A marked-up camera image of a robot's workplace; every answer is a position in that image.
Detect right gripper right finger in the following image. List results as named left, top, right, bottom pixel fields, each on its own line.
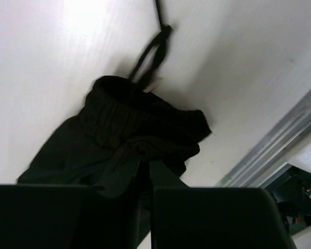
left=150, top=161, right=295, bottom=248

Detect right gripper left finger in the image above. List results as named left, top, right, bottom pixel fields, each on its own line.
left=0, top=158, right=140, bottom=248

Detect black trousers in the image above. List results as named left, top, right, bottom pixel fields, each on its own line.
left=17, top=1, right=211, bottom=211

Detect aluminium rail frame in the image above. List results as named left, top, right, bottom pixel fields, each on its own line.
left=216, top=89, right=311, bottom=187

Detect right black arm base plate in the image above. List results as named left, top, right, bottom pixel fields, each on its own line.
left=265, top=166, right=311, bottom=236

